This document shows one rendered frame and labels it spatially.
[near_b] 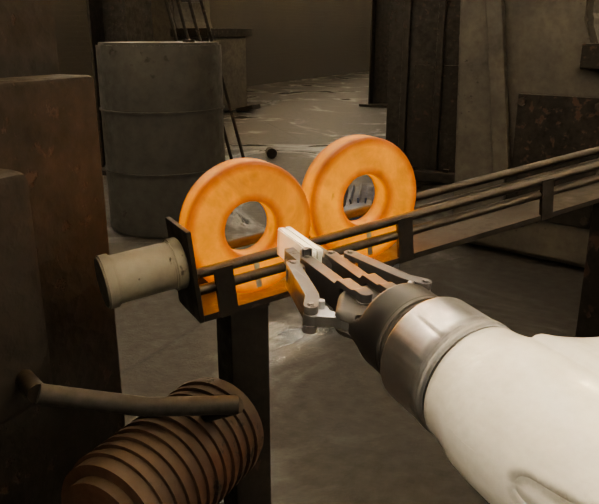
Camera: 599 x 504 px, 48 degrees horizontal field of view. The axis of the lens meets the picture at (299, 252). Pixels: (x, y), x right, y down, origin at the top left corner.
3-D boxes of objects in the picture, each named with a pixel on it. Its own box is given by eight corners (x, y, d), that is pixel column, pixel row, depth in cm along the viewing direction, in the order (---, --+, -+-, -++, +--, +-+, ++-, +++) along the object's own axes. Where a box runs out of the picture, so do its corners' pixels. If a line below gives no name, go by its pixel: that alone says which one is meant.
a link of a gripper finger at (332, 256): (386, 291, 56) (401, 288, 56) (322, 244, 65) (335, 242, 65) (382, 333, 57) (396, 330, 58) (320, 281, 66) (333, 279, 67)
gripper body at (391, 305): (372, 401, 51) (313, 344, 59) (461, 376, 55) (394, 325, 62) (381, 312, 48) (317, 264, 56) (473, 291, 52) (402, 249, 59)
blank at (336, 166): (292, 147, 81) (306, 151, 79) (399, 124, 88) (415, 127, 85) (305, 266, 87) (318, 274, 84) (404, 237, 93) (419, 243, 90)
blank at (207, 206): (167, 171, 75) (177, 177, 72) (292, 146, 81) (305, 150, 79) (188, 299, 81) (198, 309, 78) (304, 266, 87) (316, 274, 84)
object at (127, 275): (100, 299, 77) (90, 249, 75) (176, 278, 81) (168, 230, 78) (113, 317, 72) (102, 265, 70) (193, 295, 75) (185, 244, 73)
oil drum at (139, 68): (83, 229, 334) (64, 39, 307) (160, 203, 384) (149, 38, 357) (182, 246, 308) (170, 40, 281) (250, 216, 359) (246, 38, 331)
